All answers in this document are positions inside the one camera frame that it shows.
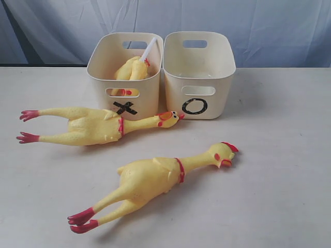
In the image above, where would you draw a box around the chicken leg with white tube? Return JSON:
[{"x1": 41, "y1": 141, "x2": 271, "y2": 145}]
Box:
[{"x1": 117, "y1": 38, "x2": 157, "y2": 81}]

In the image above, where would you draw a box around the whole rubber chicken front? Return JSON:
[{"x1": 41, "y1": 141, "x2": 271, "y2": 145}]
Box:
[{"x1": 67, "y1": 142, "x2": 238, "y2": 234}]

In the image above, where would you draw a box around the whole rubber chicken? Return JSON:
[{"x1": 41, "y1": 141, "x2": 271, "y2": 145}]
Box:
[
  {"x1": 17, "y1": 107, "x2": 185, "y2": 146},
  {"x1": 67, "y1": 142, "x2": 238, "y2": 234}
]

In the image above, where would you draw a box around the headless rubber chicken body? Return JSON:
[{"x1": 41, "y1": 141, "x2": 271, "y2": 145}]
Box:
[{"x1": 111, "y1": 56, "x2": 151, "y2": 97}]

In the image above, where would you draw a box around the cream bin marked X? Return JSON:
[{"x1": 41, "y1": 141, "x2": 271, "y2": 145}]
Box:
[{"x1": 87, "y1": 33, "x2": 163, "y2": 120}]

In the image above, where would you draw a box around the cream bin marked O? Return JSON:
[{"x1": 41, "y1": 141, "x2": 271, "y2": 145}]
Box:
[{"x1": 162, "y1": 32, "x2": 236, "y2": 119}]

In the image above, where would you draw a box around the blue-grey backdrop curtain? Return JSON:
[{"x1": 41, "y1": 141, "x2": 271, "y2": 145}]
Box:
[{"x1": 1, "y1": 0, "x2": 330, "y2": 67}]

